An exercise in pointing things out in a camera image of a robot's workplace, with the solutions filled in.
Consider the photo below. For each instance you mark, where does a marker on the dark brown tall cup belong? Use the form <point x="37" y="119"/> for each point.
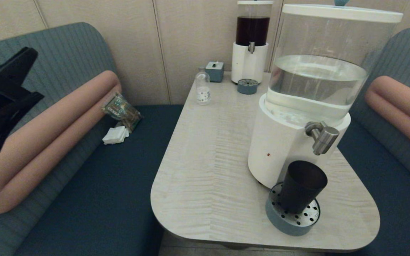
<point x="303" y="185"/>

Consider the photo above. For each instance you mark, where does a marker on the large blue perforated drip tray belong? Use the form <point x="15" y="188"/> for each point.
<point x="279" y="222"/>

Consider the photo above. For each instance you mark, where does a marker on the pink sofa bolster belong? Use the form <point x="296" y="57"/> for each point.
<point x="400" y="103"/>
<point x="66" y="113"/>

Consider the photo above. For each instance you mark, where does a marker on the pink right sofa bolster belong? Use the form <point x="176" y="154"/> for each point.
<point x="400" y="103"/>

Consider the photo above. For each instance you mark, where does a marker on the pink left sofa bolster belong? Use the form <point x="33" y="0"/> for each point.
<point x="66" y="113"/>

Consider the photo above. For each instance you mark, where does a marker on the teal left booth sofa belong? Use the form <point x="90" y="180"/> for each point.
<point x="84" y="177"/>

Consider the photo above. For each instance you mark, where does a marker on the large white water dispenser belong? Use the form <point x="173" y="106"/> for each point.
<point x="283" y="142"/>

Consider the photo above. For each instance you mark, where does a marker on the small white dark-drink dispenser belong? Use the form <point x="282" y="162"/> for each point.
<point x="248" y="60"/>

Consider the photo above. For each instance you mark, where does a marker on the teal booth sofa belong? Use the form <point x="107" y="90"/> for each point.
<point x="386" y="185"/>
<point x="84" y="177"/>

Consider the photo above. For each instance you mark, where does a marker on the small blue perforated drip tray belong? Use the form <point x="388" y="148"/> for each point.
<point x="247" y="87"/>

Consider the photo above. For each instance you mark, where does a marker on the blue-grey square box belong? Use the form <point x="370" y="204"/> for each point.
<point x="215" y="73"/>

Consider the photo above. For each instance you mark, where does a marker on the small clear plastic bottle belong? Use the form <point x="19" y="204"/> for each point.
<point x="202" y="90"/>

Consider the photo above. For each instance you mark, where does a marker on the white napkin stack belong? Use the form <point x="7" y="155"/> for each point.
<point x="115" y="135"/>

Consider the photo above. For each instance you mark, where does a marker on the teal right booth sofa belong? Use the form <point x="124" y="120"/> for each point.
<point x="386" y="185"/>

